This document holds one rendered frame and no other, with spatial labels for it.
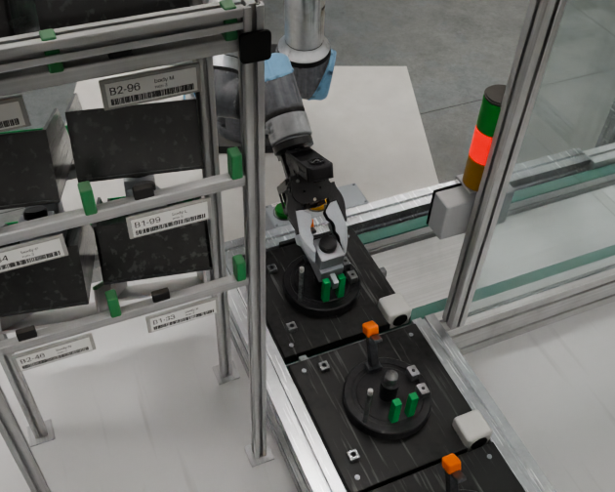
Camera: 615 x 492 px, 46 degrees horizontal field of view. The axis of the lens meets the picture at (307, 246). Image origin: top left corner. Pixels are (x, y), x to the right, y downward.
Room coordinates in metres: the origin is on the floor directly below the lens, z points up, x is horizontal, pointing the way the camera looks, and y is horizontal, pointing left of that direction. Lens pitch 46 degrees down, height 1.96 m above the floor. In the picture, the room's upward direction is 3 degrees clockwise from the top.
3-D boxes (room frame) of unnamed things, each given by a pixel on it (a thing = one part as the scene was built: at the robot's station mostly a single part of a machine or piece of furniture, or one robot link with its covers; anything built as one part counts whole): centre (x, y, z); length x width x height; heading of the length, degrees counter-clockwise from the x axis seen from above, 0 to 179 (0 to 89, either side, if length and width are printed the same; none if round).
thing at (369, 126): (1.40, 0.16, 0.84); 0.90 x 0.70 x 0.03; 96
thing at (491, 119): (0.83, -0.25, 1.38); 0.05 x 0.05 x 0.05
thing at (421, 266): (0.96, -0.31, 0.91); 0.84 x 0.28 x 0.10; 115
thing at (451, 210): (0.83, -0.25, 1.29); 0.12 x 0.05 x 0.25; 115
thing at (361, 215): (1.11, -0.21, 0.91); 0.89 x 0.06 x 0.11; 115
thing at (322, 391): (0.63, -0.14, 1.01); 0.24 x 0.24 x 0.13; 25
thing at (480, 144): (0.83, -0.25, 1.33); 0.05 x 0.05 x 0.05
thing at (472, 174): (0.83, -0.25, 1.28); 0.05 x 0.05 x 0.05
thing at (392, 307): (0.81, -0.16, 0.97); 0.05 x 0.05 x 0.04; 25
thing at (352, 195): (1.09, -0.01, 0.93); 0.21 x 0.07 x 0.06; 115
